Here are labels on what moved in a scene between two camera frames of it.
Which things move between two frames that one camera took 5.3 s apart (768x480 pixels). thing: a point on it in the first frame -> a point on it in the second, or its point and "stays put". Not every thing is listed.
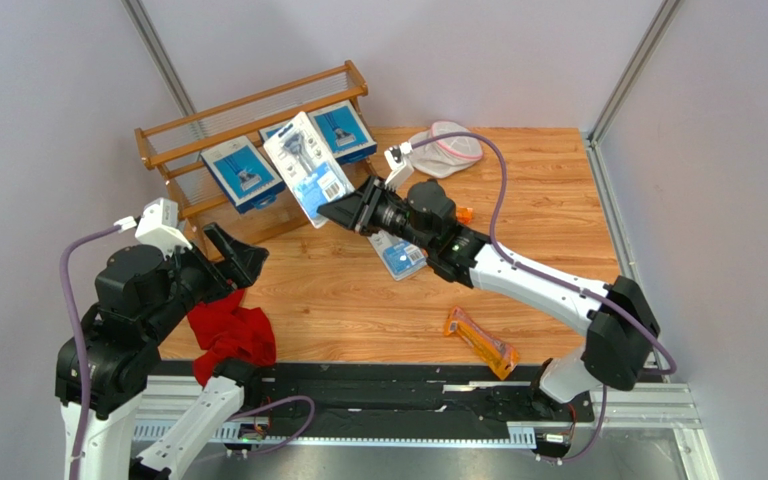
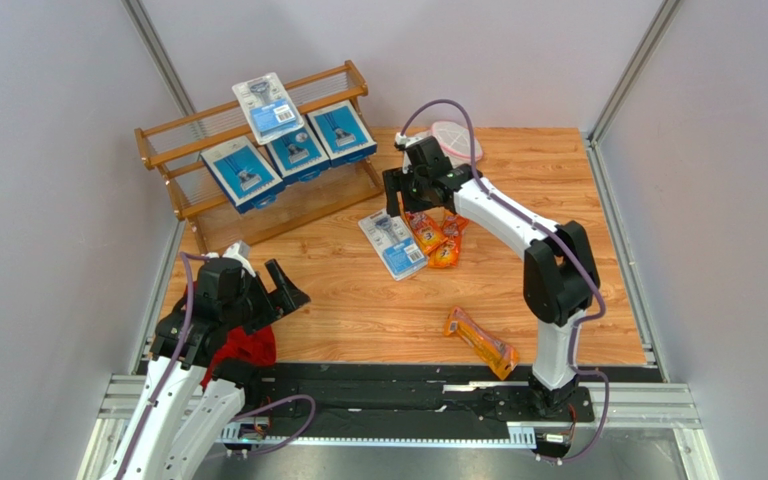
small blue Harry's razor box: (243, 175) stays put
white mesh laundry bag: (446, 156) stays put
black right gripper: (367, 209) -> (408, 184)
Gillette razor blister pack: (402, 258) stays put
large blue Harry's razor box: (268, 131) -> (302, 156)
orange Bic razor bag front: (501, 357) stays put
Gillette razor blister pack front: (312, 171) -> (268, 107)
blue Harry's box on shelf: (344, 131) stays put
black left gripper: (247, 260) -> (279, 301)
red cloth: (223, 331) stays put
